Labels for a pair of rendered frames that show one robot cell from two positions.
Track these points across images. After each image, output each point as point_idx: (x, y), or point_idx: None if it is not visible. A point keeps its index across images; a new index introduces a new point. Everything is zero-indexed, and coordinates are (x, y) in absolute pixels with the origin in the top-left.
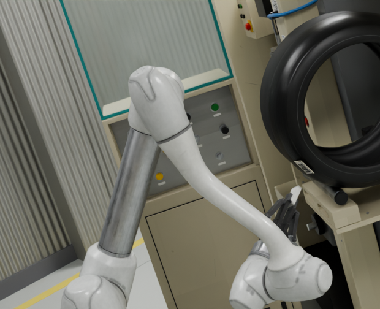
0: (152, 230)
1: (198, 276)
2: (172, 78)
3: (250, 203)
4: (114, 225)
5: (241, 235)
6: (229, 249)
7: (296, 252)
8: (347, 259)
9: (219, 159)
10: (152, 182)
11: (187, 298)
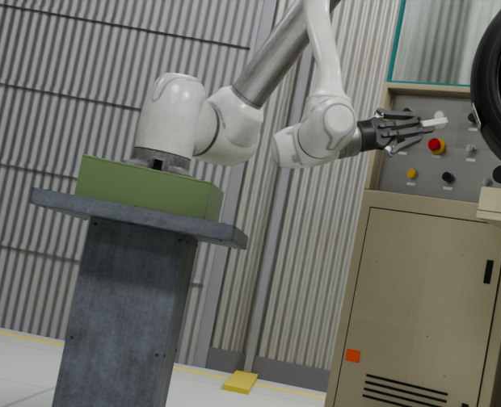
0: (369, 225)
1: (387, 308)
2: None
3: (489, 251)
4: (250, 64)
5: (458, 285)
6: (437, 295)
7: (334, 91)
8: None
9: (483, 182)
10: (402, 178)
11: (363, 329)
